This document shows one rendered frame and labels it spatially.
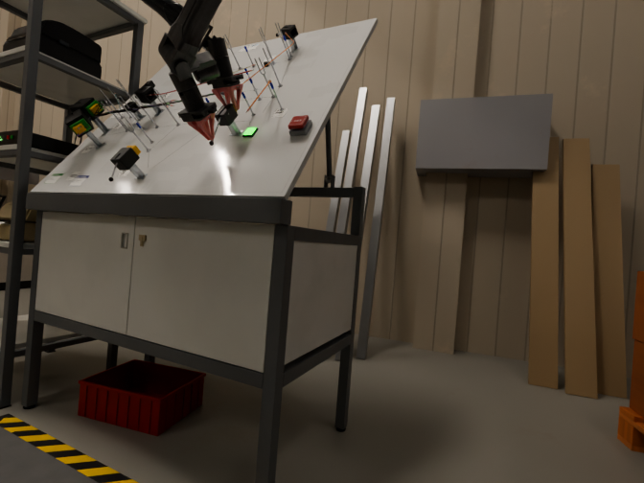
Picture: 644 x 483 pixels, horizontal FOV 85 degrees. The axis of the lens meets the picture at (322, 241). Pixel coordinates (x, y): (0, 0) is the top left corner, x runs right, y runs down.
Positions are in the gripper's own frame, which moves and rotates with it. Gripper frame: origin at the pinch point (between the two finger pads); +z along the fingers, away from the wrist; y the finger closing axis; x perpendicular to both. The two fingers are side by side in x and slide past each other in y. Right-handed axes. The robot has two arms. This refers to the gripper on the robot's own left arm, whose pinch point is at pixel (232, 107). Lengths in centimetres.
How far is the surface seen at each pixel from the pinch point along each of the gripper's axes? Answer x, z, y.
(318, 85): -21.5, -1.1, -21.6
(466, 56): -222, 12, -53
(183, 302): 43, 48, 3
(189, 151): 9.3, 11.3, 15.6
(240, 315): 43, 48, -18
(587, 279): -122, 137, -135
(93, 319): 49, 58, 45
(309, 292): 26, 51, -31
